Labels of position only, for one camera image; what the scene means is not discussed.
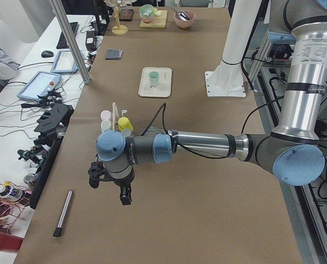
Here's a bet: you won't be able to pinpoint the aluminium frame post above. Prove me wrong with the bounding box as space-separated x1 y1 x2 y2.
50 0 90 84

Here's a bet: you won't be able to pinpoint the grey cup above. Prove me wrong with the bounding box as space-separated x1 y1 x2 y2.
121 129 133 138

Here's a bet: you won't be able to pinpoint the black computer mouse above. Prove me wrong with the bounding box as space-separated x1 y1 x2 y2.
41 50 54 58

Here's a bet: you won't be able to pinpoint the stacked green bowls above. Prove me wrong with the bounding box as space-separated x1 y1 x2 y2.
139 4 155 23

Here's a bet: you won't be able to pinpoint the metal scoop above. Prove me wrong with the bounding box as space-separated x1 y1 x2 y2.
171 7 190 21

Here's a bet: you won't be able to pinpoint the green cup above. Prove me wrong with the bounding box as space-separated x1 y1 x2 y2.
149 71 159 87

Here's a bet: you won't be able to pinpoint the cream cup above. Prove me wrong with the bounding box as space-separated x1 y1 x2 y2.
101 120 112 133

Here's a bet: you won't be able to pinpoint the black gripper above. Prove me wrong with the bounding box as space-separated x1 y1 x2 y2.
110 169 135 206

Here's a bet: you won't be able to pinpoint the white wire cup rack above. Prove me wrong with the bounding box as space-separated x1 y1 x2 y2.
108 102 128 130

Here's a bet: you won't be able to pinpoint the grey folded cloth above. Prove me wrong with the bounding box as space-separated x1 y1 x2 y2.
105 49 123 60

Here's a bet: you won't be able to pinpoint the red cylinder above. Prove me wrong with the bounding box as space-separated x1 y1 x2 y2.
0 232 24 253

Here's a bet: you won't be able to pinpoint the black keyboard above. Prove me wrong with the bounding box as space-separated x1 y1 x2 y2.
56 21 79 50

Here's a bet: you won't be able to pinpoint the cream rabbit tray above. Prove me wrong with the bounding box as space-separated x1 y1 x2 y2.
138 67 172 98

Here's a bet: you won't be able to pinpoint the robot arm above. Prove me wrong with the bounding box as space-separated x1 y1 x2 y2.
88 1 327 205

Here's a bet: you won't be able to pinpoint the wooden cutting board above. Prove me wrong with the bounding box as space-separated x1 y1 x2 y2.
140 10 167 29

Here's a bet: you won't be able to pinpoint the far teach pendant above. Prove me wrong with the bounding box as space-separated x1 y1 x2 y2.
51 49 78 75

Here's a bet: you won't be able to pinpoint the dark wooden box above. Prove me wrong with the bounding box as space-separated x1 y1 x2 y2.
119 9 134 21

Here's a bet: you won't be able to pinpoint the pink bowl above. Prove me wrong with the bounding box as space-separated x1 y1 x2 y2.
174 10 196 29

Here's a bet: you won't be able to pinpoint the teach pendant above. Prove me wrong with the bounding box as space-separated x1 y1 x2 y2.
51 49 78 75
17 71 62 101

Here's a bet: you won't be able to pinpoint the pink cup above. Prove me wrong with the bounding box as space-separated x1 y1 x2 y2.
100 110 112 121

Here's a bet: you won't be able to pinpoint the yellow cup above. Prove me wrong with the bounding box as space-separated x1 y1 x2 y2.
118 117 134 132

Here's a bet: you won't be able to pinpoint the black slotted stand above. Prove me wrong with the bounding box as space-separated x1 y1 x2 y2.
34 103 74 136

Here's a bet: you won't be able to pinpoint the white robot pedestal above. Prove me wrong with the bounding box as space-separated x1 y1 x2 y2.
205 0 262 97

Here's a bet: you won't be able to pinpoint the near teach pendant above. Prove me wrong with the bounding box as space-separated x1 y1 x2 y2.
17 71 62 101

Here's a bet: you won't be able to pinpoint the wooden mug tree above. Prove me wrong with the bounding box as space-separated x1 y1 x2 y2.
104 0 128 35

